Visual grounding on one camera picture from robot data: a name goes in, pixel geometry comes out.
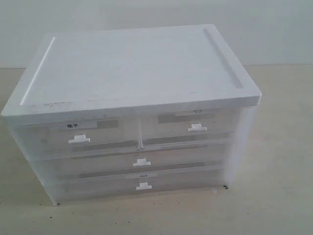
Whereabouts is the white translucent drawer cabinet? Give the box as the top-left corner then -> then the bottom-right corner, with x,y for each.
1,24 -> 262,205

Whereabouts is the bottom wide clear drawer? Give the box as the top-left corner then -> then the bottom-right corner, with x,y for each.
45,164 -> 229,202

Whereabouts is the wide clear drawer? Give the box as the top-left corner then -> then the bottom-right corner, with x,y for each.
45,164 -> 229,202
42,142 -> 230,180

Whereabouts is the middle wide clear drawer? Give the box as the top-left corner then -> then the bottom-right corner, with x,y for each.
42,142 -> 230,180

